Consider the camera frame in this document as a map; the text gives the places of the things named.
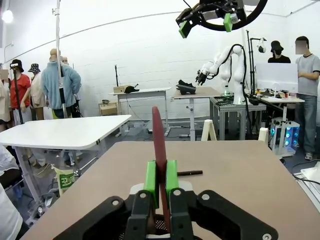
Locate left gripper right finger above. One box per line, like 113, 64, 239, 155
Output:
166, 159, 278, 240

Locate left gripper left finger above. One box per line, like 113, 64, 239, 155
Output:
53, 160, 161, 240

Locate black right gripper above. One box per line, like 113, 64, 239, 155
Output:
175, 0, 247, 39

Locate black pen with red end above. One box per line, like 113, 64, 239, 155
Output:
177, 170, 204, 176

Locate dark red pen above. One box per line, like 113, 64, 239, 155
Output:
151, 105, 174, 235

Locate black mesh pen holder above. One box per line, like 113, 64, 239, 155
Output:
147, 214, 173, 238

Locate black stand with white head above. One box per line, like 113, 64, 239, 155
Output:
246, 29, 267, 98

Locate black shoes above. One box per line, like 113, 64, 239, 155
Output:
175, 79, 198, 96

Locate wooden top table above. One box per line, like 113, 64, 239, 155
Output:
170, 86, 224, 142

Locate person in black hat and mask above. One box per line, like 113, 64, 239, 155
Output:
267, 40, 292, 64

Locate white bag with green print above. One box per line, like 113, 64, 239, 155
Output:
53, 163, 76, 199

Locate white board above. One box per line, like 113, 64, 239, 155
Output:
254, 62, 300, 90

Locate white wooden trestle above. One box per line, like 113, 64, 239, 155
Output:
201, 119, 218, 142
257, 126, 271, 144

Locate black cap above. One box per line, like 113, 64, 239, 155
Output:
124, 83, 141, 94

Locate cardboard box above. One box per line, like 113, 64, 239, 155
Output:
98, 100, 119, 116

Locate cluttered white desk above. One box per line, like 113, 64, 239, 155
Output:
249, 88, 306, 141

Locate white table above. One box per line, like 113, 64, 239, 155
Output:
0, 114, 133, 201

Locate person in grey t-shirt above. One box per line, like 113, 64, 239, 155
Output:
294, 35, 320, 161

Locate white lit computer tower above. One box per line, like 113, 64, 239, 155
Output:
269, 116, 301, 158

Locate person in white t-shirt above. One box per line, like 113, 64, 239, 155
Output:
0, 143, 25, 240

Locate white tray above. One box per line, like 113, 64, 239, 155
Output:
293, 167, 320, 193

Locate silver stand pole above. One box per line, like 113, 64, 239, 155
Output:
51, 0, 67, 119

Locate mannequin in blue fleece jacket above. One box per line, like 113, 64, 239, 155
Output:
40, 48, 82, 120

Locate mannequin with patterned bucket hat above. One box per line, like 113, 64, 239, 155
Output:
27, 63, 48, 121

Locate mannequin in beige jacket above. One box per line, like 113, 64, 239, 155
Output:
0, 69, 12, 132

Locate round bright lamp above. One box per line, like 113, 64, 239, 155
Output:
1, 9, 15, 24

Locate black right arm cable sleeve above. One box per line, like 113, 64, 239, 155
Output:
198, 0, 269, 32

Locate aluminium frame table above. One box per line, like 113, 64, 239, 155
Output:
209, 96, 268, 141

